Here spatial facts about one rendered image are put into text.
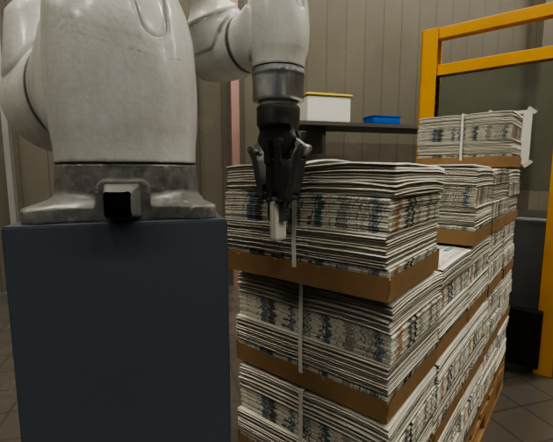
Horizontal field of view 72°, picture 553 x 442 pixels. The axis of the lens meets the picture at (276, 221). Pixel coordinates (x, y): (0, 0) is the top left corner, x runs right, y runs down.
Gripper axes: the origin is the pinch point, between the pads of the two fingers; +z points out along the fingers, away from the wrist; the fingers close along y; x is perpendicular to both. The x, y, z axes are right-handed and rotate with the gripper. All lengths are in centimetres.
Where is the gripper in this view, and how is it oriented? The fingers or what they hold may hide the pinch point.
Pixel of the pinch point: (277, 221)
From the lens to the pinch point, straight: 68.1
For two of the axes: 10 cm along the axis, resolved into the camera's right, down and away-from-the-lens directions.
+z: 0.0, 9.9, 1.3
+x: -6.3, 1.0, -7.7
